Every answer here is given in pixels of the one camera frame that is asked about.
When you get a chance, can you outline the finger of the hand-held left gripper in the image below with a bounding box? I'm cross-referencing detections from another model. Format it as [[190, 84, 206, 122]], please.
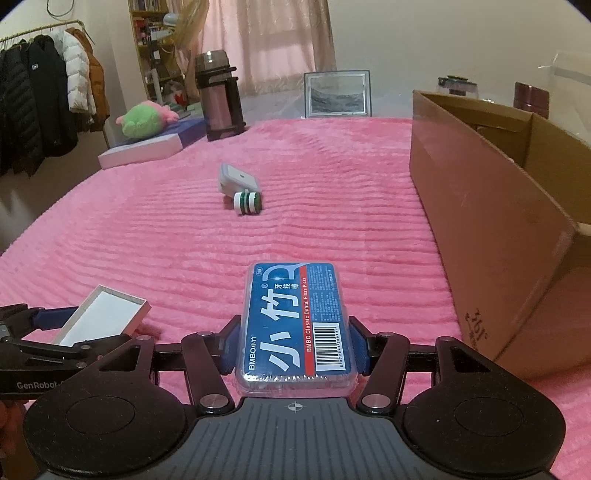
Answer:
[[0, 335, 155, 403], [0, 304, 79, 334]]

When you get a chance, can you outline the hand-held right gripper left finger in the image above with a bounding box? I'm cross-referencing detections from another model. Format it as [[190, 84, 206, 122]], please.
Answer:
[[85, 315, 245, 415]]

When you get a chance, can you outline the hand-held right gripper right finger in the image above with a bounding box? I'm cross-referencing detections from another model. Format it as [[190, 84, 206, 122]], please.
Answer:
[[347, 315, 504, 415]]

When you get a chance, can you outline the small white box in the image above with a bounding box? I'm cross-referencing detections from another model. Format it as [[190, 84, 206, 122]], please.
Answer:
[[50, 285, 152, 347]]

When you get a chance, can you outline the blue dental floss pick box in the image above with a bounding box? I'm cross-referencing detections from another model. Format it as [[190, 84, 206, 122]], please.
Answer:
[[235, 261, 360, 398]]

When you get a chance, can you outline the brown cardboard box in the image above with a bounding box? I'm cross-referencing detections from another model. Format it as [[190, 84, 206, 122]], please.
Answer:
[[410, 89, 591, 381]]

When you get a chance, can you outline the pink ribbed blanket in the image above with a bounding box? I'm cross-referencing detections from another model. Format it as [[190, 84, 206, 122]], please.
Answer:
[[0, 117, 591, 480]]

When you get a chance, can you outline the green white tape roll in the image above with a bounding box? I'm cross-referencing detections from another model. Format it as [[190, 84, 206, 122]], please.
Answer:
[[232, 189, 263, 216]]

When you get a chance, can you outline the white plastic device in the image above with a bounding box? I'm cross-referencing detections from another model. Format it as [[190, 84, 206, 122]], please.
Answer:
[[218, 162, 262, 197]]

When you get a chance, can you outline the flat white box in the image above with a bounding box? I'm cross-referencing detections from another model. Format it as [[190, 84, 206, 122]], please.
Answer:
[[98, 135, 183, 169]]

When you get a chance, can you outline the black puffer jacket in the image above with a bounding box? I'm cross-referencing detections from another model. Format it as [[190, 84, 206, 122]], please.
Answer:
[[0, 44, 47, 176]]

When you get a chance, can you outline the green pink plush toy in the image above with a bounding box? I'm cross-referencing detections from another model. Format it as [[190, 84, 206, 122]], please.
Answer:
[[115, 102, 180, 140]]

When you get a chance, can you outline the purple flat pad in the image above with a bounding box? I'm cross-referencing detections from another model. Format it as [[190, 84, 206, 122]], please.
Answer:
[[159, 116, 207, 147]]

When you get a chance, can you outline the black jacket with white tag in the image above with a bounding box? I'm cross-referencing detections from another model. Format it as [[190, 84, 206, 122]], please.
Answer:
[[23, 32, 79, 160]]

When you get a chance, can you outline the brown jacket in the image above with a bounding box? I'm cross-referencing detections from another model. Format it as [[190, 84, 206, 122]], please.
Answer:
[[65, 28, 112, 132]]

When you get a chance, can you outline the white puffer jacket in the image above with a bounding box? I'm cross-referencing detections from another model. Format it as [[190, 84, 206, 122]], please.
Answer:
[[48, 28, 98, 114]]

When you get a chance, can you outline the framed grey picture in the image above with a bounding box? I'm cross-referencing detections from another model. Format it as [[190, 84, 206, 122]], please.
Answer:
[[303, 69, 371, 118]]

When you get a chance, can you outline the glass kettle with dark lid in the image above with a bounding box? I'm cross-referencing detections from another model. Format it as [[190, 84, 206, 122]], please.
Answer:
[[438, 75, 481, 99]]

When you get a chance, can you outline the gold clothes rack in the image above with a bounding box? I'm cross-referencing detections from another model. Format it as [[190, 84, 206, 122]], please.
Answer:
[[0, 20, 86, 47]]

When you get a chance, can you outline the dark red cup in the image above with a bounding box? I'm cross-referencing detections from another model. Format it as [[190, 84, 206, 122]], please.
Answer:
[[514, 82, 550, 121]]

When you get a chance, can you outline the wooden bookshelf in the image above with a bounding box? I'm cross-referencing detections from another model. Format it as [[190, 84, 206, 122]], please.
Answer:
[[128, 0, 190, 109]]

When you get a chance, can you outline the pink curtain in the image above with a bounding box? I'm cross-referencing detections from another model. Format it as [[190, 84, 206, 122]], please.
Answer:
[[203, 0, 336, 97]]

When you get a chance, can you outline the beige standing fan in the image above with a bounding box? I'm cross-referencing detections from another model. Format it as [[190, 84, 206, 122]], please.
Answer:
[[173, 0, 209, 51]]

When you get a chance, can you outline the clear plastic container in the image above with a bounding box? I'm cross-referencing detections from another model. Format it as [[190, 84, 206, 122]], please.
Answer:
[[538, 48, 591, 148]]

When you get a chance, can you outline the brown thermos with black handle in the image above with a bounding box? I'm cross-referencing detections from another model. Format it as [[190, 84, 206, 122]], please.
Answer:
[[194, 50, 245, 141]]

